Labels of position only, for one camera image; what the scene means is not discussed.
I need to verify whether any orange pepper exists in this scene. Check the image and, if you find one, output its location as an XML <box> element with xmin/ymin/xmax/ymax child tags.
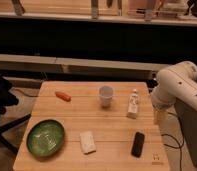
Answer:
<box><xmin>55</xmin><ymin>92</ymin><xmax>71</xmax><ymax>102</ymax></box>

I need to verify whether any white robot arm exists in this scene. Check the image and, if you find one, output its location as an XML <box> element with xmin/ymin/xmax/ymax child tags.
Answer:
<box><xmin>151</xmin><ymin>61</ymin><xmax>197</xmax><ymax>124</ymax></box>

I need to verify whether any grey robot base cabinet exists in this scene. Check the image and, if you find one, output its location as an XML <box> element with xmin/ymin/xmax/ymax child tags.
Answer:
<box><xmin>174</xmin><ymin>59</ymin><xmax>197</xmax><ymax>169</ymax></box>

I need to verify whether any white glue bottle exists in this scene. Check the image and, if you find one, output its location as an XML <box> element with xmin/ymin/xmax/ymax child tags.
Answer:
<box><xmin>127</xmin><ymin>89</ymin><xmax>139</xmax><ymax>119</ymax></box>

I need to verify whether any white sponge block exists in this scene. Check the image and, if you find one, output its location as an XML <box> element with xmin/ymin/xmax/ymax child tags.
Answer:
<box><xmin>80</xmin><ymin>131</ymin><xmax>96</xmax><ymax>154</ymax></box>

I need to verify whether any black phone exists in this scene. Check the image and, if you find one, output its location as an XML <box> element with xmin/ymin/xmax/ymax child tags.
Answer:
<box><xmin>131</xmin><ymin>132</ymin><xmax>145</xmax><ymax>157</ymax></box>

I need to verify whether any green glass bowl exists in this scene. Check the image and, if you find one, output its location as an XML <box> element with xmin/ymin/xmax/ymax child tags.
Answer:
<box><xmin>26</xmin><ymin>119</ymin><xmax>65</xmax><ymax>158</ymax></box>

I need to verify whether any black cable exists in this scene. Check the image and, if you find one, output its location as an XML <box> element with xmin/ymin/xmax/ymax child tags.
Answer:
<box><xmin>161</xmin><ymin>111</ymin><xmax>186</xmax><ymax>171</ymax></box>

